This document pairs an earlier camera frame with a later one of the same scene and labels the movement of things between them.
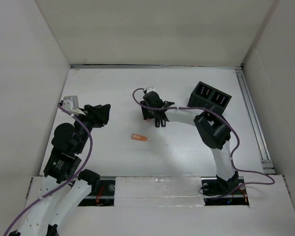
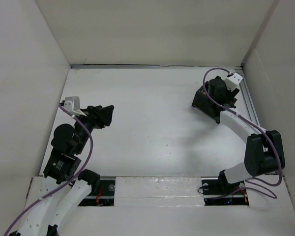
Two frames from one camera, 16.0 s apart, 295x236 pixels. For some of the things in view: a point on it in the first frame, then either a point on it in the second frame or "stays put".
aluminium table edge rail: [224, 66] stays put
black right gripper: [146, 114] to [231, 95]
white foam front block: [160, 191] stays put
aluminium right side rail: [267, 164] stays put
